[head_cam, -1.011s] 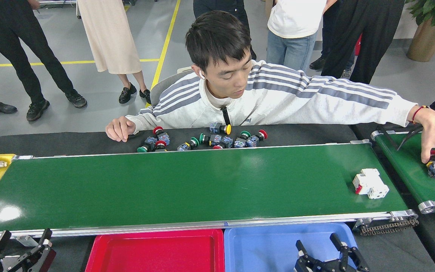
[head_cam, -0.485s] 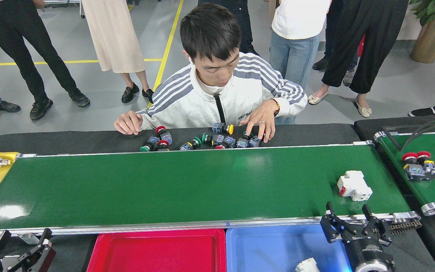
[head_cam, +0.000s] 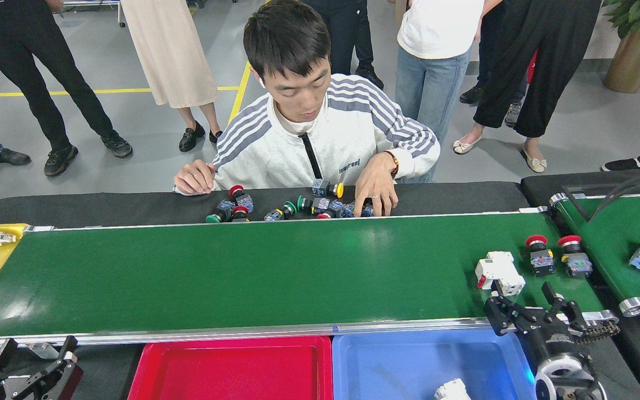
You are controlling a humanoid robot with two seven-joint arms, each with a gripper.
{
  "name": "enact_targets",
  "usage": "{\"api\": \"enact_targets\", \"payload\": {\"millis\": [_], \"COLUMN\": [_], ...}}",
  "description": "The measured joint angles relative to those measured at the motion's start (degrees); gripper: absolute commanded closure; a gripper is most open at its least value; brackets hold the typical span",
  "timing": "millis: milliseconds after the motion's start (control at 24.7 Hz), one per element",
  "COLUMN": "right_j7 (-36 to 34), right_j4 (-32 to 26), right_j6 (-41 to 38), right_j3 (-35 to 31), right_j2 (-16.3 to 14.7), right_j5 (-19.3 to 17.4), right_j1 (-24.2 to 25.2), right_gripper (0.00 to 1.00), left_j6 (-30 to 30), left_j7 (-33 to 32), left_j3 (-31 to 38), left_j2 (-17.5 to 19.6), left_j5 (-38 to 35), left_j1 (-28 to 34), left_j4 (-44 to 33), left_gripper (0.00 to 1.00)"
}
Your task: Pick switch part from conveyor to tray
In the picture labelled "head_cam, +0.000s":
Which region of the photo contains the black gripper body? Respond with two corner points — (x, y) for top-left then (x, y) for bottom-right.
(527, 321), (590, 364)

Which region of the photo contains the white circuit breaker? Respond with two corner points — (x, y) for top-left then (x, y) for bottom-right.
(434, 379), (472, 400)
(475, 251), (526, 297)

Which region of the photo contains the green conveyor belt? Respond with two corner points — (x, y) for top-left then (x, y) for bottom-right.
(549, 192), (640, 317)
(0, 207), (621, 356)

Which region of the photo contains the blue plastic tray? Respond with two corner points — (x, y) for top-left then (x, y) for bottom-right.
(332, 328), (537, 400)

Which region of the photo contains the red plastic tray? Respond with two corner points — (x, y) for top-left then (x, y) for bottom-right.
(127, 335), (333, 400)

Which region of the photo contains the person's left hand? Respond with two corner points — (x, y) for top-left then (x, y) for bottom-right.
(353, 153), (399, 217)

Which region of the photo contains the person's right hand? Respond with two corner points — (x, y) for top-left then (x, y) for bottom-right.
(174, 160), (216, 196)

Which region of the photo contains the seated person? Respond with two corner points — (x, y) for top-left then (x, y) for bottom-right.
(174, 0), (441, 217)

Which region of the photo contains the potted green plant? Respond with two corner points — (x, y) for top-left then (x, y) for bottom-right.
(602, 0), (640, 94)

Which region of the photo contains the conveyor drive chain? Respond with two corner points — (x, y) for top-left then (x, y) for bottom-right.
(576, 322), (621, 345)

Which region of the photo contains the black curved cable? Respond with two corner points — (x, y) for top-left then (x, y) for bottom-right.
(562, 169), (640, 223)

